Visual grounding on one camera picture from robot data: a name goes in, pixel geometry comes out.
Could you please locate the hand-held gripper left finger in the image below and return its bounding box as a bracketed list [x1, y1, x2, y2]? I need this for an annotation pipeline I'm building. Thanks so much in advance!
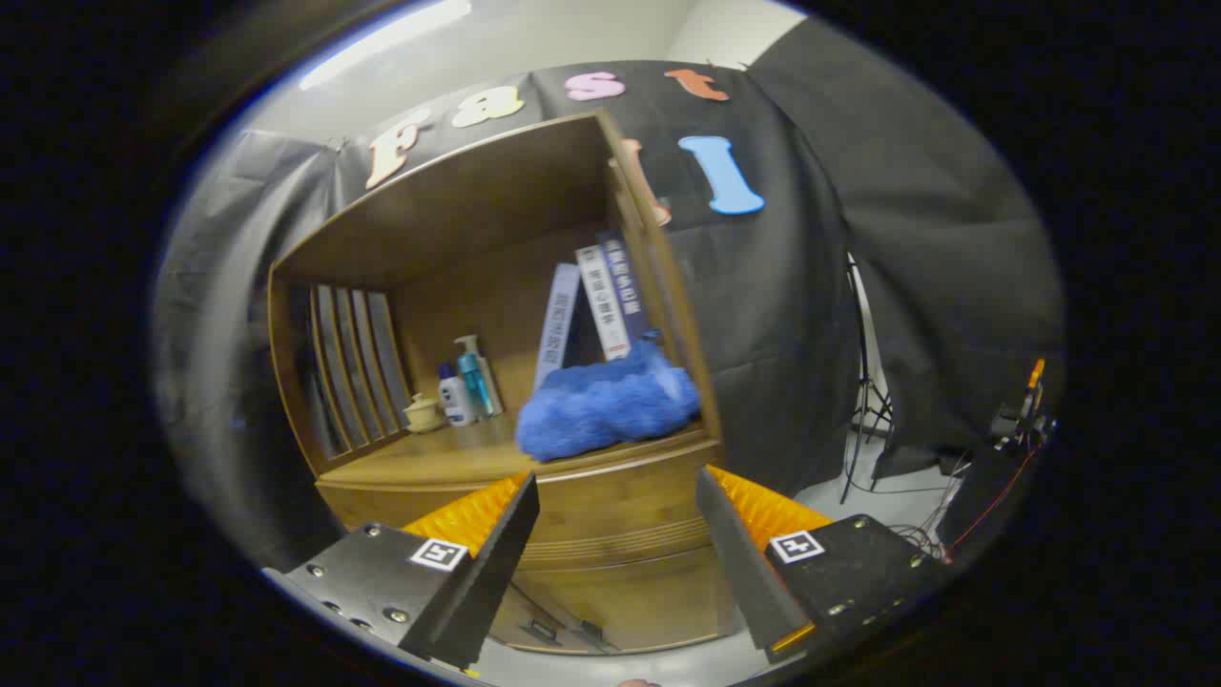
[262, 469, 541, 671]

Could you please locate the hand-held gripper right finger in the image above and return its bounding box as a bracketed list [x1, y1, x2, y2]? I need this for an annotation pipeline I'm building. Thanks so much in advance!
[694, 465, 950, 664]

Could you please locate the wooden drawer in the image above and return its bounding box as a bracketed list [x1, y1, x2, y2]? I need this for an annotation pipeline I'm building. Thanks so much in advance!
[320, 444, 726, 573]

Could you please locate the wooden countertop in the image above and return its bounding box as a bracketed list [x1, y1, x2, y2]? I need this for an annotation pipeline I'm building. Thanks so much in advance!
[320, 425, 721, 488]

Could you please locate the wooden cabinet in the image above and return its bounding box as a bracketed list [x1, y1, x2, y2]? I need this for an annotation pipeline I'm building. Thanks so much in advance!
[267, 110, 743, 657]

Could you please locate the cream lidded teacup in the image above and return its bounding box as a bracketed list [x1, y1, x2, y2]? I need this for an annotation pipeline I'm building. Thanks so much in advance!
[403, 391, 447, 435]

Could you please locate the white bottle blue cap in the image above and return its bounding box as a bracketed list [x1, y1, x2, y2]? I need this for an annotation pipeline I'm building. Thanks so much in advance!
[437, 361, 478, 427]

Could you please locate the black light stand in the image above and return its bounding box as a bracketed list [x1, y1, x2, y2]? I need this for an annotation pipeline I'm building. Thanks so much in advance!
[839, 253, 898, 505]

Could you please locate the blue fluffy towel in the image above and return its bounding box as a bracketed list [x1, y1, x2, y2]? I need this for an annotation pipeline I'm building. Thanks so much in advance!
[515, 342, 702, 464]

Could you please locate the blue pump bottle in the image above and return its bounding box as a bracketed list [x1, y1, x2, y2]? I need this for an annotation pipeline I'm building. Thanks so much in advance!
[453, 334, 499, 419]

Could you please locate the black equipment box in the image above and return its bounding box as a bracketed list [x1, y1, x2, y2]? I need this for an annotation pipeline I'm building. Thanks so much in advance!
[940, 447, 1036, 559]

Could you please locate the pale grey book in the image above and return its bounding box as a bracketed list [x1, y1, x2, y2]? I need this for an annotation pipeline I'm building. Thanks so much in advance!
[532, 263, 583, 392]

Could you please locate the white spine book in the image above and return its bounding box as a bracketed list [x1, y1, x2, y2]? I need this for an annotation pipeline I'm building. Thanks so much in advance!
[575, 244, 632, 362]

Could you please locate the dark blue book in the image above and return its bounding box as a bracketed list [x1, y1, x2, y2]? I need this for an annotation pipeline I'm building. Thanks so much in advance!
[596, 229, 659, 349]

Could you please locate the orange tipped tool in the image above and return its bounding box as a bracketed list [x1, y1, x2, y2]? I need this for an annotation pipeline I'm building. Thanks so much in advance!
[992, 358, 1058, 449]

